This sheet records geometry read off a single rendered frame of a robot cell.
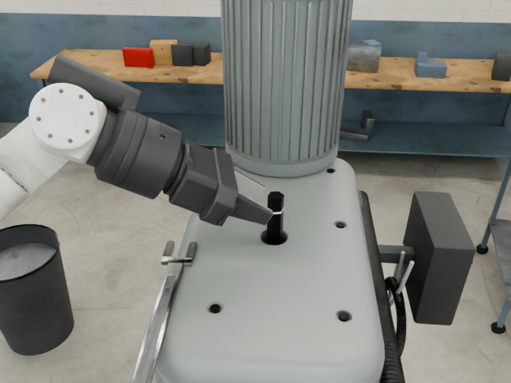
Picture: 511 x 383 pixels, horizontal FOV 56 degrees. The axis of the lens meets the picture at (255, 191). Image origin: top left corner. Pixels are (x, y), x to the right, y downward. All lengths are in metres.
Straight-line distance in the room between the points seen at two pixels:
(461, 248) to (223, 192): 0.55
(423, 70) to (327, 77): 3.71
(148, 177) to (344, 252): 0.27
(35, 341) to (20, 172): 2.53
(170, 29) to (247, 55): 4.31
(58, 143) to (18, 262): 2.52
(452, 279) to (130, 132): 0.70
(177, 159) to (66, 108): 0.13
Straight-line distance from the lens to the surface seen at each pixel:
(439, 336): 3.20
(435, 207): 1.06
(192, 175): 0.54
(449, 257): 0.98
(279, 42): 0.69
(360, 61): 4.42
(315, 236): 0.66
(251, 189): 0.63
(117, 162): 0.53
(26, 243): 3.13
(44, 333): 3.05
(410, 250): 1.08
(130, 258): 3.61
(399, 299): 1.09
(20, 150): 0.60
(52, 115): 0.51
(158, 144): 0.54
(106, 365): 2.99
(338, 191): 0.75
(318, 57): 0.71
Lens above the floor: 2.30
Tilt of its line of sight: 33 degrees down
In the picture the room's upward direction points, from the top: straight up
